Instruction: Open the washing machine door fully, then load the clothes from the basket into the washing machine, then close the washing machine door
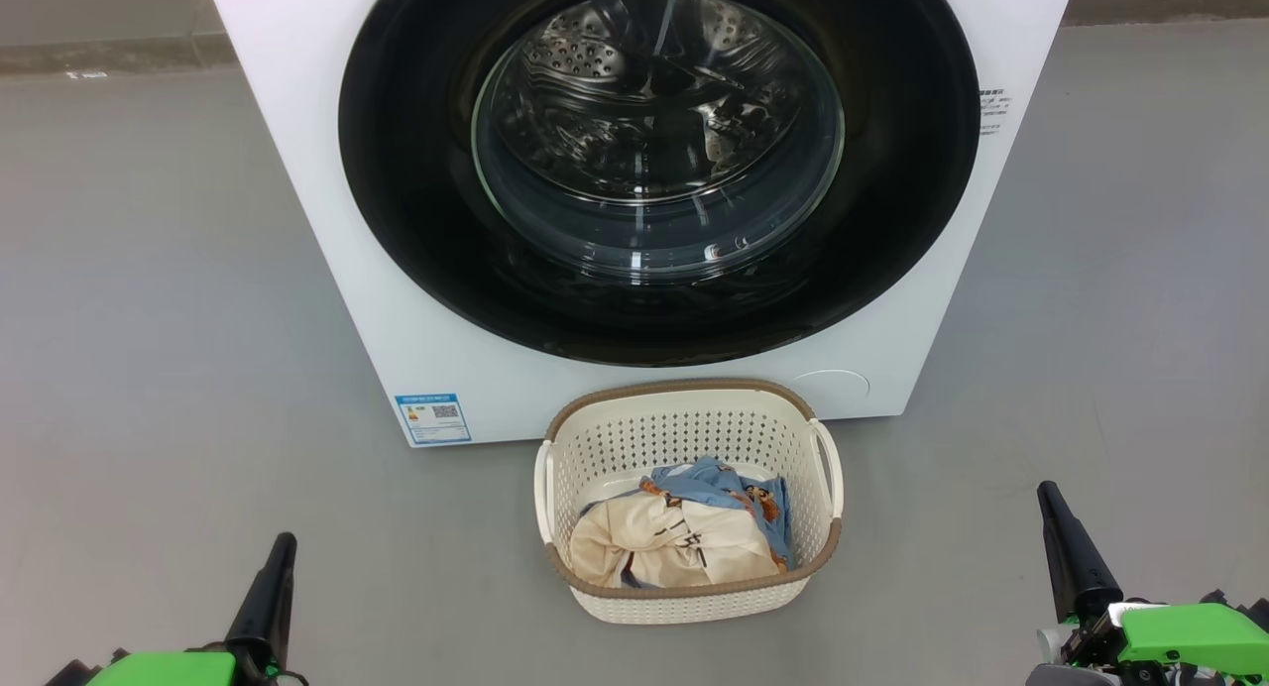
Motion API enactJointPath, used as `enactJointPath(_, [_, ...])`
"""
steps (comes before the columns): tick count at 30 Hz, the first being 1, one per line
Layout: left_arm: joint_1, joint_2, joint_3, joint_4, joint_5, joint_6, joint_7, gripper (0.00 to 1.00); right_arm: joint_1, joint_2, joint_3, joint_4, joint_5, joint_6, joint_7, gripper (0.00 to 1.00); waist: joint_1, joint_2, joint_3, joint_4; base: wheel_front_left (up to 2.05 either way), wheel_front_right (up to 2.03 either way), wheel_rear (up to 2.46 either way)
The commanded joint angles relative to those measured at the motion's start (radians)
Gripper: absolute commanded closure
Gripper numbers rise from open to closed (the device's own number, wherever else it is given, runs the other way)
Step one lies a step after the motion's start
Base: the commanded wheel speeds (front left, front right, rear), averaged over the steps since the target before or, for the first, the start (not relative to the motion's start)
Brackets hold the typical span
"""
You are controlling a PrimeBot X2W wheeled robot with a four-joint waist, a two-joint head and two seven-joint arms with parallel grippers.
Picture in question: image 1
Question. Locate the blue cartoon print garment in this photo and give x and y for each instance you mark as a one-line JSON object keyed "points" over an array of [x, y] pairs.
{"points": [[714, 483]]}

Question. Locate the cream printed garment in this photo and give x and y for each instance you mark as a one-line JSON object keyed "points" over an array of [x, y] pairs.
{"points": [[654, 552]]}

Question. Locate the round white filter flap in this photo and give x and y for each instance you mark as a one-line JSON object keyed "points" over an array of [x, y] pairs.
{"points": [[831, 386]]}

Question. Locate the cream perforated laundry basket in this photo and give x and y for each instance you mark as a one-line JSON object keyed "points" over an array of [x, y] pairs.
{"points": [[684, 418]]}

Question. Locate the white front-load washing machine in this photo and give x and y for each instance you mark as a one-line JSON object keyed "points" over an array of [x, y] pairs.
{"points": [[317, 220]]}

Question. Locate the blue energy label sticker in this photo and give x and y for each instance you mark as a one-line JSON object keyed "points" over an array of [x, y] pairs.
{"points": [[433, 420]]}

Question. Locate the black round glass washer door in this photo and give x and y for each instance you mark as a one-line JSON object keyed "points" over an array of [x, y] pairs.
{"points": [[416, 220]]}

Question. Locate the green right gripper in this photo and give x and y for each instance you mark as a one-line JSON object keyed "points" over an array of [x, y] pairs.
{"points": [[1190, 636]]}

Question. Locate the small printed text sticker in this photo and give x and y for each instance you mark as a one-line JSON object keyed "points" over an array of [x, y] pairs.
{"points": [[992, 111]]}

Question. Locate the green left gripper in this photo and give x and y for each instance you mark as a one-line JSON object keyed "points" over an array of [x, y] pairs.
{"points": [[169, 669]]}

